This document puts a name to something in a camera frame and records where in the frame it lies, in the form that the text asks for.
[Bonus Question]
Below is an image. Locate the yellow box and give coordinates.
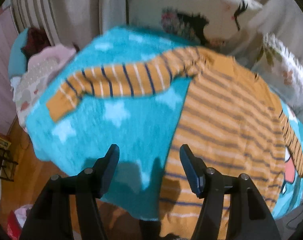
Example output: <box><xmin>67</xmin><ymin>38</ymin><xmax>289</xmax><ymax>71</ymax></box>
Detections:
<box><xmin>0</xmin><ymin>129</ymin><xmax>12</xmax><ymax>150</ymax></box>

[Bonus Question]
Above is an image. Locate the striped curtain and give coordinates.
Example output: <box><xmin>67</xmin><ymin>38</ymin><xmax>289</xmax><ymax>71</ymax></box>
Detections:
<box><xmin>10</xmin><ymin>0</ymin><xmax>57</xmax><ymax>46</ymax></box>

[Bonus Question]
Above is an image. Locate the pink dotted cushion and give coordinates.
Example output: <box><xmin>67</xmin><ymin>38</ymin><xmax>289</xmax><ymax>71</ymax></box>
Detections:
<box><xmin>13</xmin><ymin>56</ymin><xmax>63</xmax><ymax>132</ymax></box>

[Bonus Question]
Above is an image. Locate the orange striped small shirt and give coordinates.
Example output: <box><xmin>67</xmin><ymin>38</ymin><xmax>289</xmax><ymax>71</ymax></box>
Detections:
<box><xmin>46</xmin><ymin>46</ymin><xmax>303</xmax><ymax>240</ymax></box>

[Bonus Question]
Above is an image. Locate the white curtain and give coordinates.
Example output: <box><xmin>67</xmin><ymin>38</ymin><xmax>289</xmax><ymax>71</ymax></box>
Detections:
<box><xmin>48</xmin><ymin>0</ymin><xmax>128</xmax><ymax>53</ymax></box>

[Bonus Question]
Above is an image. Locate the white pillow with face print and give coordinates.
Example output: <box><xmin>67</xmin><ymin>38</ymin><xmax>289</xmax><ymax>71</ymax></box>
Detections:
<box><xmin>128</xmin><ymin>0</ymin><xmax>264</xmax><ymax>55</ymax></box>

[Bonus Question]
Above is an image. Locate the black chair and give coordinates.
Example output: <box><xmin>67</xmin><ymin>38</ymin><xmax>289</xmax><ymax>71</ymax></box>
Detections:
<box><xmin>0</xmin><ymin>145</ymin><xmax>18</xmax><ymax>182</ymax></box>

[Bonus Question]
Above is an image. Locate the pink white bag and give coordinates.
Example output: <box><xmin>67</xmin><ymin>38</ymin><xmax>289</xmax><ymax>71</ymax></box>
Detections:
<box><xmin>14</xmin><ymin>204</ymin><xmax>33</xmax><ymax>222</ymax></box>

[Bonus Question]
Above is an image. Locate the teal pillow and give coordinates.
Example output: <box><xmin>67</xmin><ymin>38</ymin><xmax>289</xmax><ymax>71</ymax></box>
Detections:
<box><xmin>8</xmin><ymin>27</ymin><xmax>30</xmax><ymax>78</ymax></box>

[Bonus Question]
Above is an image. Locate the teal star blanket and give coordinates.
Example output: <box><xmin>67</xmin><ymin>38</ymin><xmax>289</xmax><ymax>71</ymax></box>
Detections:
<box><xmin>24</xmin><ymin>26</ymin><xmax>303</xmax><ymax>222</ymax></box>

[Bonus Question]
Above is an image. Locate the white floral pillow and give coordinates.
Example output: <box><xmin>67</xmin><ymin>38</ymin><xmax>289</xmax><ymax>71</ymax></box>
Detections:
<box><xmin>251</xmin><ymin>32</ymin><xmax>303</xmax><ymax>115</ymax></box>

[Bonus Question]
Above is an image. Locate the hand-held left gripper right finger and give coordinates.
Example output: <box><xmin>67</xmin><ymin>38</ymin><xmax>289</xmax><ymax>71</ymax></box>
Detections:
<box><xmin>179</xmin><ymin>144</ymin><xmax>282</xmax><ymax>240</ymax></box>

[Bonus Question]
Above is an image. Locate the dark red cloth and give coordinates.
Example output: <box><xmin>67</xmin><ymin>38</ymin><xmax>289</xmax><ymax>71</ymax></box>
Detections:
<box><xmin>21</xmin><ymin>27</ymin><xmax>52</xmax><ymax>56</ymax></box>

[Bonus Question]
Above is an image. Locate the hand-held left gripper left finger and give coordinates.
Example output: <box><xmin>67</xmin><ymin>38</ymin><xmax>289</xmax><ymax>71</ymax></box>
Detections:
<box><xmin>19</xmin><ymin>144</ymin><xmax>121</xmax><ymax>240</ymax></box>

